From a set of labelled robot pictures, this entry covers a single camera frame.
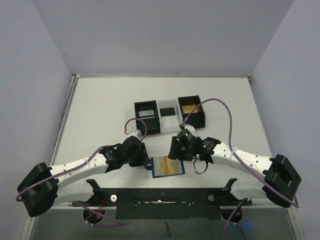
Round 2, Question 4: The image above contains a patterned gold card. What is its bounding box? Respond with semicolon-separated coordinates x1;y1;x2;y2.
167;159;182;174
154;157;168;176

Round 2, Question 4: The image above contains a blue leather card holder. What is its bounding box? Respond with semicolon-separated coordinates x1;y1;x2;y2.
144;156;185;179

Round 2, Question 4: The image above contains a gold striped card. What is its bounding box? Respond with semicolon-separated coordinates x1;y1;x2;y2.
181;104;200;114

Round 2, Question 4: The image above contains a black card from holder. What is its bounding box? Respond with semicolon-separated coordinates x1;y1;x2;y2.
160;107;176;117

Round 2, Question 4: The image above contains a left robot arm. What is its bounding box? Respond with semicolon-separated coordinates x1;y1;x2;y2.
15;136;151;217

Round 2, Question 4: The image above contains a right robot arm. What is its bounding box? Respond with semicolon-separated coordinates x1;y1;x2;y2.
168;128;302;208

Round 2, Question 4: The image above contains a silver credit card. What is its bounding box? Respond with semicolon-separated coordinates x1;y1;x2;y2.
138;109;155;119

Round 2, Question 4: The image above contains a black bin with gold card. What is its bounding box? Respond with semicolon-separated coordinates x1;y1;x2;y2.
177;95;206;129

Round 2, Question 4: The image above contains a black bin with silver card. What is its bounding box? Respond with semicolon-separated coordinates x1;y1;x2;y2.
134;100;161;136

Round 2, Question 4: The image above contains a white middle bin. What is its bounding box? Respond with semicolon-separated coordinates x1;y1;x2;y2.
156;98;183;134

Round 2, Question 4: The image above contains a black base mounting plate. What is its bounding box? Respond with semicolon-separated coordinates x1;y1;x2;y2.
83;188;240;220

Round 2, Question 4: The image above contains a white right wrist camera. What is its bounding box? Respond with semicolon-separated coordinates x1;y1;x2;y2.
179;124;196;134

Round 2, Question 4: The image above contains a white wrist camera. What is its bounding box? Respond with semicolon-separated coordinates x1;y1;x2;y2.
179;124;196;134
127;130;143;139

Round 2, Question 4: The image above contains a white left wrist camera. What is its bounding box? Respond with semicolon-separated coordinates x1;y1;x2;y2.
127;130;143;139

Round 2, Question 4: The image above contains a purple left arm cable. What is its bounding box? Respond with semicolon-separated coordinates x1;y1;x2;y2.
16;118;148;228

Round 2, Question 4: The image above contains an aluminium front rail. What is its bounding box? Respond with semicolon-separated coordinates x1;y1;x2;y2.
28;186;300;211

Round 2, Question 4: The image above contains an aluminium rail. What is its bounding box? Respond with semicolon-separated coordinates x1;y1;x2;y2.
49;74;80;166
28;186;300;211

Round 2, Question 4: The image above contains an aluminium left side rail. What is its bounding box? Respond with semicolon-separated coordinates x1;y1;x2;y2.
49;74;80;166

